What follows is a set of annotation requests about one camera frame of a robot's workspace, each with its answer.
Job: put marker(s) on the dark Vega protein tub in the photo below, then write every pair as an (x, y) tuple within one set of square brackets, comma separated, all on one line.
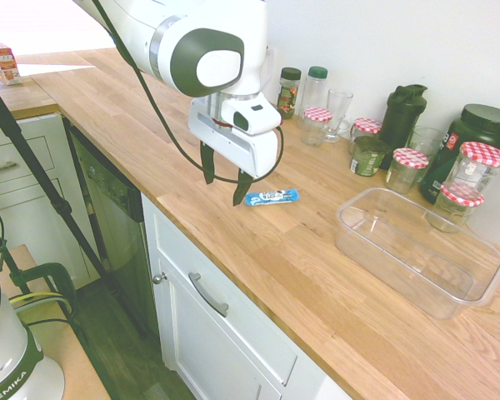
[(483, 125)]

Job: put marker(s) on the white base cabinet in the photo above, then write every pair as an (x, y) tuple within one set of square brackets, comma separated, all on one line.
[(216, 346)]

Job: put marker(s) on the green clamp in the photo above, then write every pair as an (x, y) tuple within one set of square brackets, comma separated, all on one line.
[(62, 275)]

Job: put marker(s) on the blue protein bar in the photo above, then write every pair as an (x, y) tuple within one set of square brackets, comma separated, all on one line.
[(271, 198)]

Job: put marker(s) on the spice jar with dark lid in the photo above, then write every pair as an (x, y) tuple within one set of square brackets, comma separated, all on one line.
[(288, 93)]

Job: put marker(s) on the orange and white carton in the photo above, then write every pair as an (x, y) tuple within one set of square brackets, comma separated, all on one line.
[(6, 62)]

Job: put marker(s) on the black tripod leg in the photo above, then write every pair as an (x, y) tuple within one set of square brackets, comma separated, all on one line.
[(60, 206)]

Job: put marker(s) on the jar with green contents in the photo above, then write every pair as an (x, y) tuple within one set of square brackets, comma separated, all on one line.
[(366, 160)]

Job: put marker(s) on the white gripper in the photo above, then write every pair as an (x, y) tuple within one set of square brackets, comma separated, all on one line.
[(233, 146)]

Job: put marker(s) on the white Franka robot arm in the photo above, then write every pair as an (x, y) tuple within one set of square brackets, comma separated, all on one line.
[(141, 25)]

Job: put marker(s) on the clear bottle with green lid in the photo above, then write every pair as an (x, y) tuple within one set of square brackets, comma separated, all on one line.
[(315, 89)]

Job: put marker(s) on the white drawer cabinet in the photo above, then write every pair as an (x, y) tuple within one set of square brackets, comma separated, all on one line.
[(46, 166)]

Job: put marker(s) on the glass jar red checkered lid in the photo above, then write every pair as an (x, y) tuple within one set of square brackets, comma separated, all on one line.
[(456, 212), (366, 126), (481, 166), (406, 171), (316, 127)]

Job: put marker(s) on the wooden robot table board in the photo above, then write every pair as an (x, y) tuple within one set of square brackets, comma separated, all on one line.
[(66, 354)]

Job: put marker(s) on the clear glass tumbler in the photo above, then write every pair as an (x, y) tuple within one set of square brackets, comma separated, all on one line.
[(427, 139)]

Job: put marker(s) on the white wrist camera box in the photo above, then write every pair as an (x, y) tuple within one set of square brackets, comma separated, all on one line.
[(258, 118)]

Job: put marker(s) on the black shaker bottle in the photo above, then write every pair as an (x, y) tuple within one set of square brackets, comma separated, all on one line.
[(402, 121)]

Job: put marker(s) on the black dishwasher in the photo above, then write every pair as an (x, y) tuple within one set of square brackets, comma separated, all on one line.
[(116, 225)]

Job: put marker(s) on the silver cabinet knob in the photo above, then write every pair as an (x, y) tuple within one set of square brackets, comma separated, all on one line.
[(159, 278)]

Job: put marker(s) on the clear rectangular plastic container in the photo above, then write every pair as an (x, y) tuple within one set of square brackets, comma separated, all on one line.
[(400, 250)]

